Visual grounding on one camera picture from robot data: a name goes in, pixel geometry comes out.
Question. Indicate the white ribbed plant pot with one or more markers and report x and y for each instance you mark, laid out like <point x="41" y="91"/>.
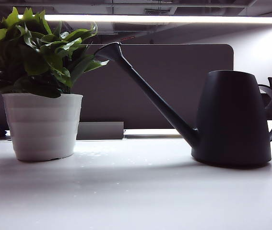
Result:
<point x="42" y="127"/>

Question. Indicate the long bright ceiling light strip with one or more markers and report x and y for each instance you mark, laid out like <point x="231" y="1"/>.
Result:
<point x="150" y="18"/>

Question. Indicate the red lit ceiling sign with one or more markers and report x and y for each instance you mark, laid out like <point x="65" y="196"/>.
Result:
<point x="127" y="38"/>

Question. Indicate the green leafy plant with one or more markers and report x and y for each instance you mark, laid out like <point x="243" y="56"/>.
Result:
<point x="42" y="60"/>

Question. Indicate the dark grey watering can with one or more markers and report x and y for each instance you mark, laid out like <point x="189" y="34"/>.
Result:
<point x="231" y="119"/>

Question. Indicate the brown-grey desk partition panel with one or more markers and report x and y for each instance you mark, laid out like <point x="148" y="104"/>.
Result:
<point x="169" y="83"/>

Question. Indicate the grey partition foot bracket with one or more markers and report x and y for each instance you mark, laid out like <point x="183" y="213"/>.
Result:
<point x="99" y="130"/>

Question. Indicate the dark upright post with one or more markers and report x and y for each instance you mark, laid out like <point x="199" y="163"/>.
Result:
<point x="2" y="115"/>

